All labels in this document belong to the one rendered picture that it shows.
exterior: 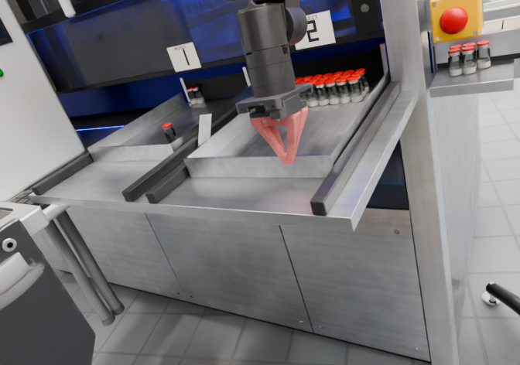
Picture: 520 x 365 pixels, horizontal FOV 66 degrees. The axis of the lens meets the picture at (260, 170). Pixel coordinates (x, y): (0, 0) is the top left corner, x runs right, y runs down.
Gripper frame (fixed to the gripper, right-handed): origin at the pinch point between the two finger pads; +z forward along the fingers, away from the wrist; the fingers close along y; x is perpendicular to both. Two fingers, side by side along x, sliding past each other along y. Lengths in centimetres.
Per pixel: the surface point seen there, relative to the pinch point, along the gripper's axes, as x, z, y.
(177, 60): 42, -16, 31
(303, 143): 2.9, 1.4, 11.4
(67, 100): 107, -11, 42
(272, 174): 3.5, 2.8, 1.0
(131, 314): 117, 84, 43
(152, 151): 33.4, -0.2, 7.0
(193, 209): 13.1, 5.0, -6.9
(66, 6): 64, -34, 22
